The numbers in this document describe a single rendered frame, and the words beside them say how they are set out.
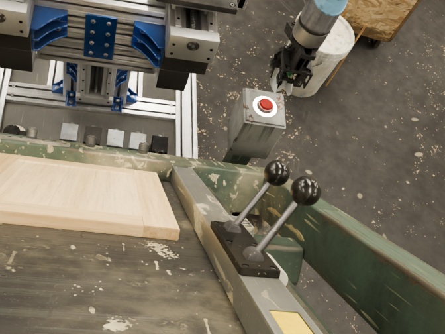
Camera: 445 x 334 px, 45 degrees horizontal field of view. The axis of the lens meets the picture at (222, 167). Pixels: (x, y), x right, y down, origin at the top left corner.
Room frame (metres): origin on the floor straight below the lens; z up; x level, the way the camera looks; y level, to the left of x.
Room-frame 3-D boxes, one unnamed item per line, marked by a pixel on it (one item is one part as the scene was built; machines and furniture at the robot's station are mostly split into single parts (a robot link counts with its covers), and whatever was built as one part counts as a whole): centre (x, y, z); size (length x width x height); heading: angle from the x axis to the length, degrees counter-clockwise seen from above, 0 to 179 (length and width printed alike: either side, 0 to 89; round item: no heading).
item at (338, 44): (2.07, -0.15, 0.24); 0.32 x 0.30 x 0.47; 115
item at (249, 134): (0.97, -0.03, 0.84); 0.12 x 0.12 x 0.18; 23
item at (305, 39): (0.95, -0.04, 1.24); 0.08 x 0.08 x 0.05
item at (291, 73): (0.95, -0.04, 1.16); 0.09 x 0.08 x 0.12; 23
